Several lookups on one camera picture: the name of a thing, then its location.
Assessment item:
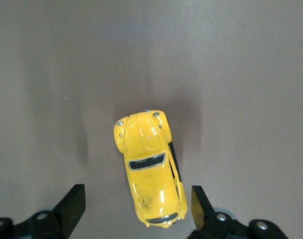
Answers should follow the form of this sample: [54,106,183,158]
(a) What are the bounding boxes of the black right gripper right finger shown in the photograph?
[187,185,289,239]

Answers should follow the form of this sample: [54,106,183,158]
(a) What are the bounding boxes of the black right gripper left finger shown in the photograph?
[0,184,86,239]

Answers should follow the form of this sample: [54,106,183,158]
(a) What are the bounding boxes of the yellow beetle toy car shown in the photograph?
[113,108,189,229]

